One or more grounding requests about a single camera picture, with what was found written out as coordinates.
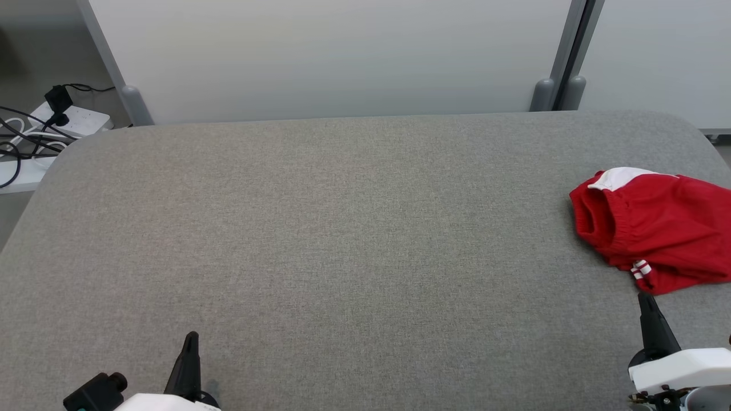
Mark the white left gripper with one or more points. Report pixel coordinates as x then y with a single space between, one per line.
165 403

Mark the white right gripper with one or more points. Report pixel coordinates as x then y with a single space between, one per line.
685 368

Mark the red shorts with white band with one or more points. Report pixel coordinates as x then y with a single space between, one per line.
668 222

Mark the white partition panel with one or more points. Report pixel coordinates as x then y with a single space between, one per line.
342 57
662 57

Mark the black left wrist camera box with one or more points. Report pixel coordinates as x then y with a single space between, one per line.
94 394

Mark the grey partition post with foot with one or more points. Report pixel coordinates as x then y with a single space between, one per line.
137 105
542 94
574 92

